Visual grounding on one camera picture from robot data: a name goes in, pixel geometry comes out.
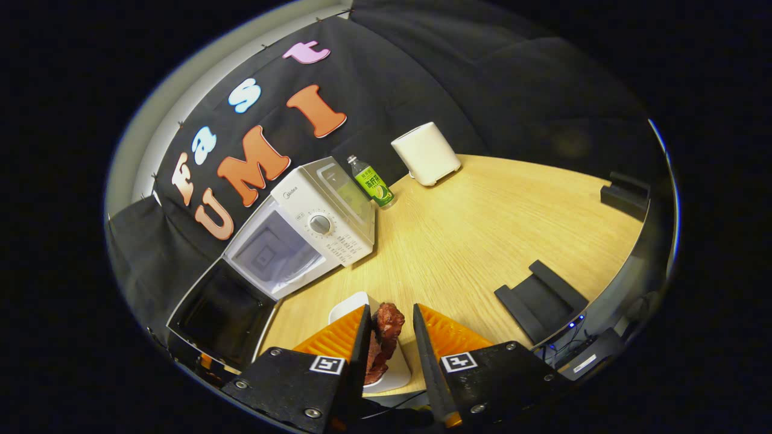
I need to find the green label drink bottle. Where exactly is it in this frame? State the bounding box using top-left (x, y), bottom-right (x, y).
top-left (347, 155), bottom-right (396, 210)

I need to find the white plate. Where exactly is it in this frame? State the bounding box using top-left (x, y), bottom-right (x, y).
top-left (329, 292), bottom-right (413, 394)

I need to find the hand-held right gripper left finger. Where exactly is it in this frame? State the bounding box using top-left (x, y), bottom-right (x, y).
top-left (222, 304), bottom-right (372, 434)

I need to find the black electronic box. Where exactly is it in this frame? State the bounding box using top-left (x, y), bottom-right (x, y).
top-left (534, 313), bottom-right (628, 382)

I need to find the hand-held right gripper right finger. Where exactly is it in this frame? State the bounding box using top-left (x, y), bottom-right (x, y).
top-left (413, 303), bottom-right (569, 430)

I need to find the black plastic holder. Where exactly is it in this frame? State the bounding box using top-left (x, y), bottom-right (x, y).
top-left (600, 172), bottom-right (651, 222)
top-left (495, 260), bottom-right (589, 346)

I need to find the white toaster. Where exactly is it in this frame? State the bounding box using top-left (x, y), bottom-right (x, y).
top-left (391, 122), bottom-right (462, 187)

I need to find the white microwave oven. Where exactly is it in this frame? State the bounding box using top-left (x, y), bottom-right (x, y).
top-left (166, 157), bottom-right (376, 371)

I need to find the brown meat piece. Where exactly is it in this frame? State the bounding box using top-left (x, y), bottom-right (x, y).
top-left (364, 303), bottom-right (406, 386)

